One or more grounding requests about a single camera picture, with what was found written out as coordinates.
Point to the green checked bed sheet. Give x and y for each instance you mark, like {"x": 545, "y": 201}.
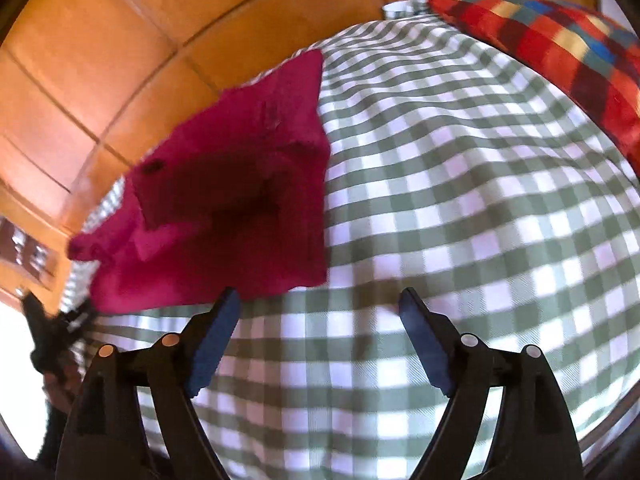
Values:
{"x": 450, "y": 185}

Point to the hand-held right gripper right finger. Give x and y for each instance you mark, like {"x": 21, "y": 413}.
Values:
{"x": 425, "y": 340}

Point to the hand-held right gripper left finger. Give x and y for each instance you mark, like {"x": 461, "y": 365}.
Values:
{"x": 216, "y": 340}

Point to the dark red velvet garment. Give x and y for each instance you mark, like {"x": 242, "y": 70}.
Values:
{"x": 235, "y": 185}

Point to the red plaid pillow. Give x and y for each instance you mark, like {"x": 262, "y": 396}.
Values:
{"x": 550, "y": 45}

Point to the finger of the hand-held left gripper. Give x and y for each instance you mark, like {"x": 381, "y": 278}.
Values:
{"x": 42, "y": 332}

